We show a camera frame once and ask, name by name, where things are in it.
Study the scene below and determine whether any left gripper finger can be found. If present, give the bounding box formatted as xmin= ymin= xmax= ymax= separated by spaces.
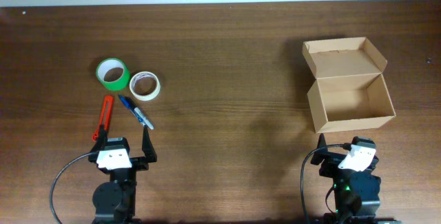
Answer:
xmin=92 ymin=127 xmax=107 ymax=152
xmin=142 ymin=125 xmax=157 ymax=163

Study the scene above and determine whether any orange utility knife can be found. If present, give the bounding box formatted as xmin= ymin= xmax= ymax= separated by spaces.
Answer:
xmin=92 ymin=95 xmax=114 ymax=141

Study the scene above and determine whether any brown cardboard box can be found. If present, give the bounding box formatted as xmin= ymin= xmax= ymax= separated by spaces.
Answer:
xmin=302 ymin=37 xmax=396 ymax=133

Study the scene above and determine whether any beige masking tape roll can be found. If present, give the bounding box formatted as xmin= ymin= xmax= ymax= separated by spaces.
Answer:
xmin=129 ymin=71 xmax=161 ymax=101

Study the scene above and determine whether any green tape roll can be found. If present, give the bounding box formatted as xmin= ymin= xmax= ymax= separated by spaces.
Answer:
xmin=96 ymin=58 xmax=130 ymax=91

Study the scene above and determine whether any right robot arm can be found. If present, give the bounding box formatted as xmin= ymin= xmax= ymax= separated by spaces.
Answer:
xmin=311 ymin=134 xmax=399 ymax=224

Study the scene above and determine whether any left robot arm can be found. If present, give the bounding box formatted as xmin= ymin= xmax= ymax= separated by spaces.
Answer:
xmin=88 ymin=125 xmax=157 ymax=224

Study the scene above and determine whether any blue ballpoint pen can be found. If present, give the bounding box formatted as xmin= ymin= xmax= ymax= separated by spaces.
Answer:
xmin=119 ymin=94 xmax=147 ymax=126

